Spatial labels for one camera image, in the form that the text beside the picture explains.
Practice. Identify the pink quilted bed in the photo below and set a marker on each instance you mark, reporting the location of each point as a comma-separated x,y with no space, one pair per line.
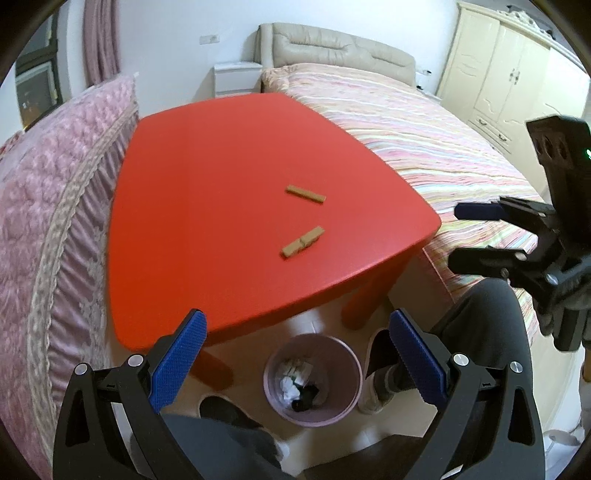
57,186

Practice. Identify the wooden clothespin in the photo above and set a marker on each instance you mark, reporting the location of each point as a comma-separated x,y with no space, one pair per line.
303,242

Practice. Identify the flat wooden stick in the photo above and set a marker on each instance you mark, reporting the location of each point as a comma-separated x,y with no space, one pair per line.
306,194

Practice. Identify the pink trash bin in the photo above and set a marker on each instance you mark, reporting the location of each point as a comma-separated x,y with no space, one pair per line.
313,380

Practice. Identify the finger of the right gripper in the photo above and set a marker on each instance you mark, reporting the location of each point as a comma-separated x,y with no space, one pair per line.
507,264
527,214

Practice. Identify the beige padded headboard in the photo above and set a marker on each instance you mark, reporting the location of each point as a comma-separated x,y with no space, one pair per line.
281,44

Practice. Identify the red table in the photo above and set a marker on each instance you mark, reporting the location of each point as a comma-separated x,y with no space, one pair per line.
201,213

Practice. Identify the dark trouser leg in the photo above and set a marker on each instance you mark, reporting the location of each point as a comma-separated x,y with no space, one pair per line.
486,324

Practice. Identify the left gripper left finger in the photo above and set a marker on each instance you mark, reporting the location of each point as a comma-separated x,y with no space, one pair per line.
88,443

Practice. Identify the wall power socket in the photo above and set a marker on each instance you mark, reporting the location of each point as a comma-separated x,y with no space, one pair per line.
209,39

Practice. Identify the pink curtain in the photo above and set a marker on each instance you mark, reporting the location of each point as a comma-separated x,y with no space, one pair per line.
100,40

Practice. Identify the cream wardrobe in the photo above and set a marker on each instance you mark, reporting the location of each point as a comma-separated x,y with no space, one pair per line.
503,71

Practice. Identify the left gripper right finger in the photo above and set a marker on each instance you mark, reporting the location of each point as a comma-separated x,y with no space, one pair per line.
513,445

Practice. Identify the white shoe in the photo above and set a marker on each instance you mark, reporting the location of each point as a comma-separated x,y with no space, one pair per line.
376,393

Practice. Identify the white nightstand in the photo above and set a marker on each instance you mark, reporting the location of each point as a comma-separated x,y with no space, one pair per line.
236,78

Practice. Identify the striped bedspread bed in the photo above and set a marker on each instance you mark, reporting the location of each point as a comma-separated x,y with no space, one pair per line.
442,158

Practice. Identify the dark window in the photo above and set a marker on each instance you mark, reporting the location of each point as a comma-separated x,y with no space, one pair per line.
37,80

